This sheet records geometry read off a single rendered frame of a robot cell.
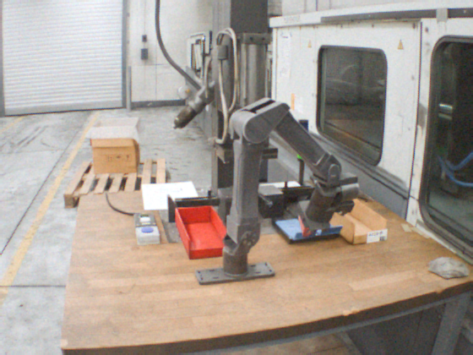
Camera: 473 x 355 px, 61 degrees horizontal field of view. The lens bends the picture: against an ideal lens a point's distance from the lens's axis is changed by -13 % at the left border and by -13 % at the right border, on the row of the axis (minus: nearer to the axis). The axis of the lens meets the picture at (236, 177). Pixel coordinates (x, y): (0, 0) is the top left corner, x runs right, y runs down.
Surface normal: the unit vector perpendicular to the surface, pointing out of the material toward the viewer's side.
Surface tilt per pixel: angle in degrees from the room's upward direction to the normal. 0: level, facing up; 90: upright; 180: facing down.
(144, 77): 90
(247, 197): 89
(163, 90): 89
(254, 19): 90
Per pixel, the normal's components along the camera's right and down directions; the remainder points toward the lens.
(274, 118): 0.38, 0.27
